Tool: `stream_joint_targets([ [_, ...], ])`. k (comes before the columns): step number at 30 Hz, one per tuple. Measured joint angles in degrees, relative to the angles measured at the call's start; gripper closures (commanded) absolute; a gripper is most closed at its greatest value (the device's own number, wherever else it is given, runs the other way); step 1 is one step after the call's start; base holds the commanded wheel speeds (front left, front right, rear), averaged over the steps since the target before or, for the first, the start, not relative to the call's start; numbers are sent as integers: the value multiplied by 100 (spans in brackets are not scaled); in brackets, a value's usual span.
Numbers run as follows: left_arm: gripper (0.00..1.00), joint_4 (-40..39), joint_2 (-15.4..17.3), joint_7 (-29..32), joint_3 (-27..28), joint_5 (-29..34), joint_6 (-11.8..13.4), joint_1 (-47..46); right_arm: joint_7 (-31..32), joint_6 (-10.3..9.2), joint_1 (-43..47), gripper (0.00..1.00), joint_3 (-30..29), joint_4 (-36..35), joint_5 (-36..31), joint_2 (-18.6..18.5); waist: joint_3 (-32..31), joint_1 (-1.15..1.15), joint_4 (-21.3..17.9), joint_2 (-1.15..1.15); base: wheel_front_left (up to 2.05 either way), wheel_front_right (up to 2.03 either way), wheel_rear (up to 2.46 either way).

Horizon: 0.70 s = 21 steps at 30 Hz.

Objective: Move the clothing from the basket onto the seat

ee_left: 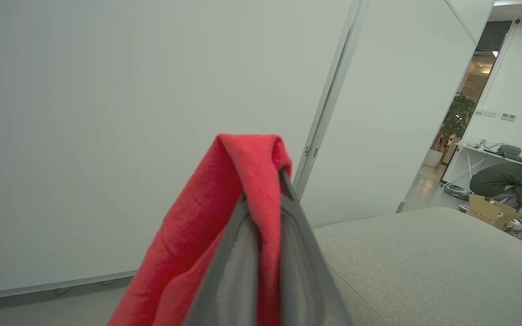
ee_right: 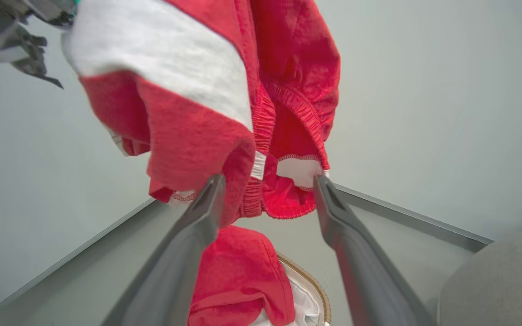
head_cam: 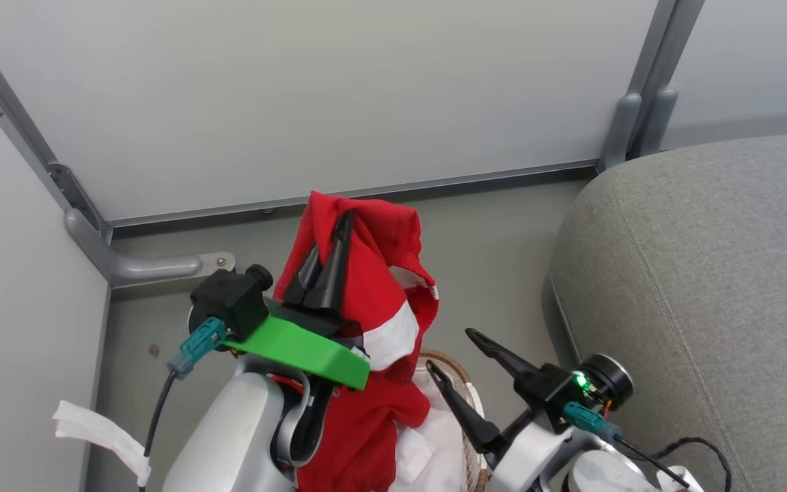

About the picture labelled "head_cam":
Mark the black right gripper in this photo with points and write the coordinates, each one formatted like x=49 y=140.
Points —
x=547 y=389

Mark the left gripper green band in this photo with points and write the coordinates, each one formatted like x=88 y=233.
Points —
x=298 y=352

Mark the red white clothing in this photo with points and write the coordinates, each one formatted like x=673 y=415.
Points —
x=380 y=273

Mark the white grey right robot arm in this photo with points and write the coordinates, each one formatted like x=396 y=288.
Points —
x=523 y=458

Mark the white wicker-rimmed laundry basket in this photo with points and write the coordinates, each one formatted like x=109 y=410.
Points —
x=460 y=372

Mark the grey fabric sofa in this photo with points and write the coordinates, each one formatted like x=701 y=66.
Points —
x=708 y=273

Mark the white paper tag strip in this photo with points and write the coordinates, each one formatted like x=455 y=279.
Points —
x=93 y=430

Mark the short grey metal partition foot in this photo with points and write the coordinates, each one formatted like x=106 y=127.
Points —
x=660 y=116
x=620 y=130

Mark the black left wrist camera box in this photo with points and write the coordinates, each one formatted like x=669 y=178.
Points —
x=233 y=301

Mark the grey aluminium partition floor rail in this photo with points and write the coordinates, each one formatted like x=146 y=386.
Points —
x=366 y=192

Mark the black round right wrist camera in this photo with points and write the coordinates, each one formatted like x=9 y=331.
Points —
x=611 y=379

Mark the grey aluminium partition post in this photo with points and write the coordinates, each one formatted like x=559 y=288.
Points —
x=4 y=99
x=667 y=41

